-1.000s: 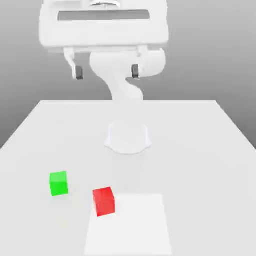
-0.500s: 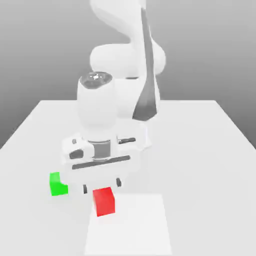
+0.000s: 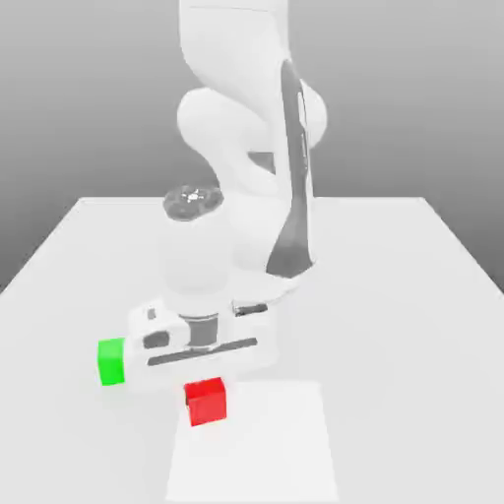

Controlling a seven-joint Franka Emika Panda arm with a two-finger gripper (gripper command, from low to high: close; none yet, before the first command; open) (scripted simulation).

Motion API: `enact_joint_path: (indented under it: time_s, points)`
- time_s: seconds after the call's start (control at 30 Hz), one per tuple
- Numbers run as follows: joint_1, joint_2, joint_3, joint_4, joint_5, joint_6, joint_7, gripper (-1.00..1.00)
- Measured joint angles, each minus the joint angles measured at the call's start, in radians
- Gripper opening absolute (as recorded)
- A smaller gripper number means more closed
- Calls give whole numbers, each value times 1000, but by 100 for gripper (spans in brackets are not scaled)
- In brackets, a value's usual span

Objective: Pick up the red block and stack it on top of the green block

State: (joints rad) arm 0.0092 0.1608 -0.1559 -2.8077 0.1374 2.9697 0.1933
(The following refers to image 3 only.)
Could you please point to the small green cube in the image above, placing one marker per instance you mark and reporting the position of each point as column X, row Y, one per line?
column 111, row 361

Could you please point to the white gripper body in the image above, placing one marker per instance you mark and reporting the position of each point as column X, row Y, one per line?
column 204, row 364

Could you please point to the small red cube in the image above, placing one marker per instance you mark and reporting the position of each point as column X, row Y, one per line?
column 206, row 403

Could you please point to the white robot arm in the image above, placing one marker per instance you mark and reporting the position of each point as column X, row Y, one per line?
column 236, row 118

